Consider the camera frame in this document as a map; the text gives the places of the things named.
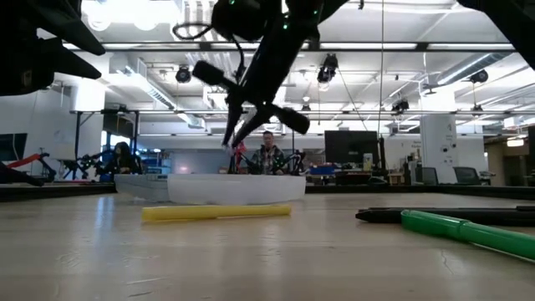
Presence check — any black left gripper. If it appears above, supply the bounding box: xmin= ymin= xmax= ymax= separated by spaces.
xmin=0 ymin=0 xmax=107 ymax=98

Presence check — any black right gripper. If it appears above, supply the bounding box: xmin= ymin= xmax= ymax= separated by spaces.
xmin=191 ymin=15 xmax=312 ymax=149

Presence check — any clear plastic box base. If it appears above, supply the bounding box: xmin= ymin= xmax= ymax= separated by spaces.
xmin=166 ymin=173 xmax=308 ymax=207

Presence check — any person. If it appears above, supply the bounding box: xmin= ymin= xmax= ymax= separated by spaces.
xmin=103 ymin=140 xmax=142 ymax=176
xmin=249 ymin=130 xmax=288 ymax=176

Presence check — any black computer monitor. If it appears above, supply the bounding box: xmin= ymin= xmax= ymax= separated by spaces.
xmin=324 ymin=130 xmax=380 ymax=167

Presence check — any white square column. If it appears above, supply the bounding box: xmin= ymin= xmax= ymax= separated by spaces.
xmin=419 ymin=112 xmax=460 ymax=186

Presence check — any black marker pen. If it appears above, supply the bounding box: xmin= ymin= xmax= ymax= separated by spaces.
xmin=354 ymin=206 xmax=535 ymax=227

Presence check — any black office chair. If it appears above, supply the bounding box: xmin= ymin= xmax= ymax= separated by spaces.
xmin=452 ymin=166 xmax=482 ymax=186

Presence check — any green marker pen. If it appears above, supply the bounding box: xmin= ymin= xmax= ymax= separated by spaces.
xmin=400 ymin=209 xmax=535 ymax=261

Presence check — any black metal stand frame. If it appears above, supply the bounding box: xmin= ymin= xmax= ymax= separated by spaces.
xmin=73 ymin=108 xmax=140 ymax=171

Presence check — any white ceiling air duct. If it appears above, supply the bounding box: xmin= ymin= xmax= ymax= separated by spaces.
xmin=103 ymin=58 xmax=206 ymax=130

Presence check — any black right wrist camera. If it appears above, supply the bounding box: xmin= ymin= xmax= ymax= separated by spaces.
xmin=210 ymin=0 xmax=278 ymax=43

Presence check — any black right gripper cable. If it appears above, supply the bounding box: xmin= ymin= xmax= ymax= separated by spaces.
xmin=171 ymin=22 xmax=248 ymax=84

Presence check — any hanging black cable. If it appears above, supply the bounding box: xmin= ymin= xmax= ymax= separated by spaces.
xmin=377 ymin=0 xmax=385 ymax=139

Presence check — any black metal table frame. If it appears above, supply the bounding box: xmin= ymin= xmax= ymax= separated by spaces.
xmin=0 ymin=182 xmax=535 ymax=202

